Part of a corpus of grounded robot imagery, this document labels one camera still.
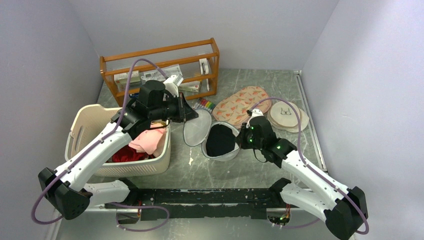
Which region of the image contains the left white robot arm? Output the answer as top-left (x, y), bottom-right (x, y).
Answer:
top-left (31, 80), bottom-right (199, 225)

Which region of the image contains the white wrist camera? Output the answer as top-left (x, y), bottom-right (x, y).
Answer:
top-left (163, 74), bottom-right (184, 97)
top-left (247, 108), bottom-right (264, 126)

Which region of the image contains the pack of coloured markers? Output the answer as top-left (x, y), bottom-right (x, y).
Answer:
top-left (192, 97), bottom-right (216, 114)

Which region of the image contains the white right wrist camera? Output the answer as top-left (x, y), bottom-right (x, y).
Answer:
top-left (247, 108), bottom-right (264, 126)

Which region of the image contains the cream plastic laundry basket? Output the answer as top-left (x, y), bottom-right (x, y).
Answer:
top-left (64, 104), bottom-right (171, 178)

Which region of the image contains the small white red box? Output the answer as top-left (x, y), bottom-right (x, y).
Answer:
top-left (178, 81), bottom-right (202, 93)

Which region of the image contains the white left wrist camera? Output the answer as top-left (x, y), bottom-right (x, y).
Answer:
top-left (163, 74), bottom-right (184, 97)

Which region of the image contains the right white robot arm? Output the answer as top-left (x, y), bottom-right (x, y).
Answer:
top-left (236, 116), bottom-right (369, 240)

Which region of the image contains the black bra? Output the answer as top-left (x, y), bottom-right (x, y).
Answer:
top-left (205, 124), bottom-right (236, 157)

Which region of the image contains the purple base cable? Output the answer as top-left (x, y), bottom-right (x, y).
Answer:
top-left (109, 202), bottom-right (171, 232)

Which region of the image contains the peach patterned laundry bag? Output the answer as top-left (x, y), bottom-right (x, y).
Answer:
top-left (212, 86), bottom-right (270, 129)

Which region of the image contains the pink cloth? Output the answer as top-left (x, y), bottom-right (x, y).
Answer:
top-left (128, 123), bottom-right (167, 158)

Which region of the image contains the cream round laundry bag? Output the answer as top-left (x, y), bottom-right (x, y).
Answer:
top-left (267, 101), bottom-right (310, 133)

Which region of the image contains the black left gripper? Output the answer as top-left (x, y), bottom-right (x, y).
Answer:
top-left (150, 91), bottom-right (199, 123)

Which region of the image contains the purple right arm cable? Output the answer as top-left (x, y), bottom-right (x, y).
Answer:
top-left (248, 96), bottom-right (370, 235)

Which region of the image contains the white mesh laundry bag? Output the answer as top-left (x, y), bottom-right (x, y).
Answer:
top-left (183, 109), bottom-right (240, 162)

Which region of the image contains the white box on shelf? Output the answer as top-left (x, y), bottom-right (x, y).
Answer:
top-left (113, 70), bottom-right (141, 89)

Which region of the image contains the white upright box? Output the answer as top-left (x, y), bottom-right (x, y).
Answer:
top-left (199, 58), bottom-right (210, 91)

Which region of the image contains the white packet on shelf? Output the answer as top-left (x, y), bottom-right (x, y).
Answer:
top-left (140, 64), bottom-right (182, 84)

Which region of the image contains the orange wooden shelf rack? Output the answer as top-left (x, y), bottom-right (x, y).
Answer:
top-left (99, 37), bottom-right (220, 107)

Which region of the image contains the red cloth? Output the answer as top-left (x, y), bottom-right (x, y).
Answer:
top-left (111, 145), bottom-right (149, 163)

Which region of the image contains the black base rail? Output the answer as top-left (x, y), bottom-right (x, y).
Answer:
top-left (105, 188), bottom-right (290, 221)

